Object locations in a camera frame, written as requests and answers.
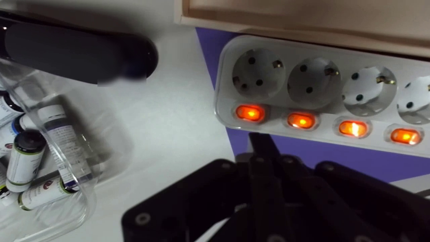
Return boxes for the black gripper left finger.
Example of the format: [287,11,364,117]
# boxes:
[121,132,271,242]

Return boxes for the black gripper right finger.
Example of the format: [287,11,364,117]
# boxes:
[263,134,430,242]

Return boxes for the white power strip orange switches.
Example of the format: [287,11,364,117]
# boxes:
[214,34,430,160]

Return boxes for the purple mat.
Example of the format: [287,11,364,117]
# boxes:
[195,26,430,185]

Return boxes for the clear plastic container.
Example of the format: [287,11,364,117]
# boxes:
[0,58,136,242]

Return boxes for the white tube grey label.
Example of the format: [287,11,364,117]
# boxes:
[36,104,98,190]

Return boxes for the white tube green band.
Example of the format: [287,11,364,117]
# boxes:
[16,177,75,213]

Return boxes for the white tube black cap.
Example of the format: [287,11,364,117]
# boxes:
[4,130,48,195]

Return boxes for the white tube dark label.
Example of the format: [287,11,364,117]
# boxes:
[0,91,24,128]

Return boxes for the light wooden frame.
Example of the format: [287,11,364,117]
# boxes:
[173,0,430,61]

